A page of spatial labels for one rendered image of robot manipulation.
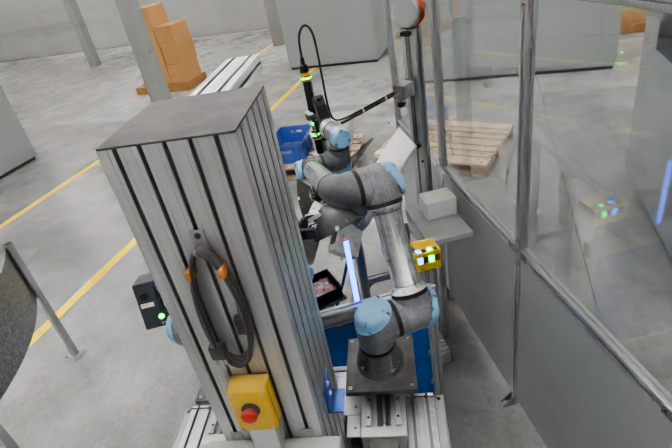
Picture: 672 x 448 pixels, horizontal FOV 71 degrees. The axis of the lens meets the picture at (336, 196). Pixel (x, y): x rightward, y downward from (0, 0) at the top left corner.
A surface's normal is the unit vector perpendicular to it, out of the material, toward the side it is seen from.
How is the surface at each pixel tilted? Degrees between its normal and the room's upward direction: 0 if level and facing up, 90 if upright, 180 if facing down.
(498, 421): 0
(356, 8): 90
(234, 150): 90
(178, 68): 90
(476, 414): 0
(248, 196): 90
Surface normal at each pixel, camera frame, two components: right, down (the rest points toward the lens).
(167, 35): -0.28, 0.51
